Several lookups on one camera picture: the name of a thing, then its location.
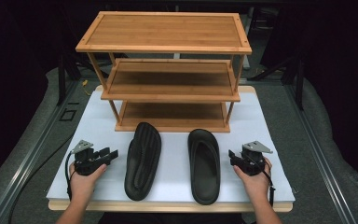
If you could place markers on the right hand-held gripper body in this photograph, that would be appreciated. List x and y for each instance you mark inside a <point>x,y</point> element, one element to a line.
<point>253,161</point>

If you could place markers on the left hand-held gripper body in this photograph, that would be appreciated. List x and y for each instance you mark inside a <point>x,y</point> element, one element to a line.
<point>85,161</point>

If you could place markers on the black flip-flop slipper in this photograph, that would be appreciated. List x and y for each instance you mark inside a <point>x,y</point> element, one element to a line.
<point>143,161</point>
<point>205,168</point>

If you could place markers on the three-tier wooden shoe rack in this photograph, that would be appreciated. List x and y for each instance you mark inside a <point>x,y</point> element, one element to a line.
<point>167,31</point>

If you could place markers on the person's left hand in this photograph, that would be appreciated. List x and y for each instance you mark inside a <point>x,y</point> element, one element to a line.
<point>82,186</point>

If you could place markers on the person's right hand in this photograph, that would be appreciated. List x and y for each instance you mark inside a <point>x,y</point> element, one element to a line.
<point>258,186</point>

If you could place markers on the white foam board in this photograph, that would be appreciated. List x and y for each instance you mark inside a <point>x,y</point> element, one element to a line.
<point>174,186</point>

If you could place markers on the black metal stand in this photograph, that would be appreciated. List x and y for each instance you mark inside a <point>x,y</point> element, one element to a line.
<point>61,81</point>
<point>298,87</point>

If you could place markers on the aluminium floor rail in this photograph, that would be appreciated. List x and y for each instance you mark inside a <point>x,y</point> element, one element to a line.
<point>28,158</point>
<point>320,155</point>

